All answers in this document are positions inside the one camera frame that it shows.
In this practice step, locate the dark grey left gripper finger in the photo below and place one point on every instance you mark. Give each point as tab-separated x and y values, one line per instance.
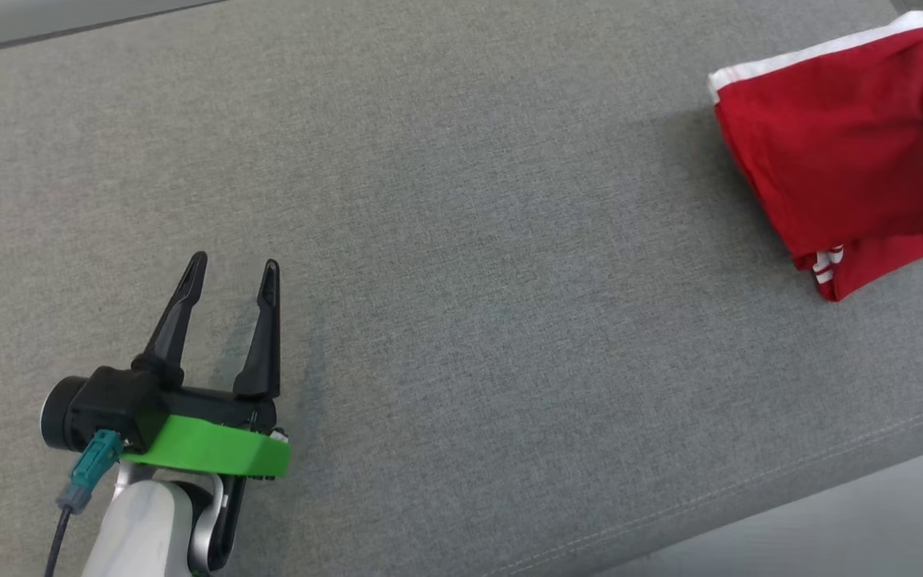
265	353
177	328

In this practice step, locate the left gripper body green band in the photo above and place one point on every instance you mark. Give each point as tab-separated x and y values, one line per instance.
205	449

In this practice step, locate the red shorts white waistband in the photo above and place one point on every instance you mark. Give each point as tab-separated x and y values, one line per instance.
830	136

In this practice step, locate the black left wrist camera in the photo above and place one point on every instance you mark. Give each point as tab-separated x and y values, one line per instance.
101	405

